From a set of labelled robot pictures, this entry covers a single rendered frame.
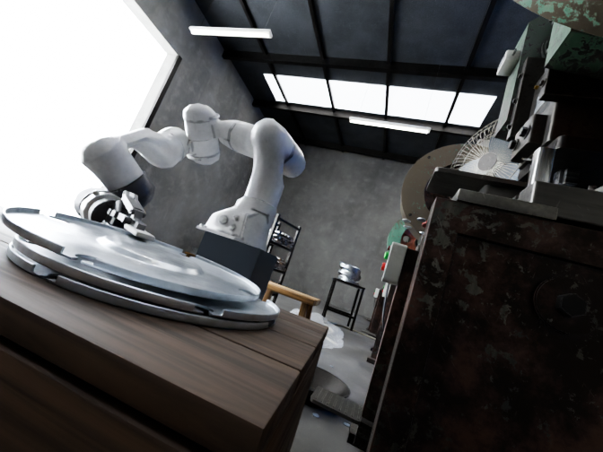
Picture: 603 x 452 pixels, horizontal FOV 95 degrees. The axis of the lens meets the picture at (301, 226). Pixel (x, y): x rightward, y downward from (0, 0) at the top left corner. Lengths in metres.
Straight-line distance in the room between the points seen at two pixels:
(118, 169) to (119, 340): 0.63
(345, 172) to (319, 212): 1.39
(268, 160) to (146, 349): 0.73
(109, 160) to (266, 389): 0.68
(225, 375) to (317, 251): 7.46
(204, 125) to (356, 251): 6.68
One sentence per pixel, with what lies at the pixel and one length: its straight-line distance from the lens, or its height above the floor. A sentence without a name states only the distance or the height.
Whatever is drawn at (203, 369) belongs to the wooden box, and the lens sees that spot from 0.18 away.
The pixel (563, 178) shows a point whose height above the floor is 0.84.
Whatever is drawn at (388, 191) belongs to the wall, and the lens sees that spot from 7.93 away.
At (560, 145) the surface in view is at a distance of 0.84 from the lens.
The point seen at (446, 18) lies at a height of 4.30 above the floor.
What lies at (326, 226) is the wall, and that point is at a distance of 7.73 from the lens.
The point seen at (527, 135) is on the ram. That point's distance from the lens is 0.91.
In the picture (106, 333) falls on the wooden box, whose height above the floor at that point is 0.35.
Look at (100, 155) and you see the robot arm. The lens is 0.78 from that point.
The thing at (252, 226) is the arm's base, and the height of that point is 0.51.
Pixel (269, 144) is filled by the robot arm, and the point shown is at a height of 0.75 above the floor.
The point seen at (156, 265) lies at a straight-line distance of 0.35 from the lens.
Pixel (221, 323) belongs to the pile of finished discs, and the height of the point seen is 0.35.
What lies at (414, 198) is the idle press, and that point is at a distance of 2.23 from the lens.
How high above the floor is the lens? 0.42
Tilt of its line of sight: 10 degrees up
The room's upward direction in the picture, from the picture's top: 19 degrees clockwise
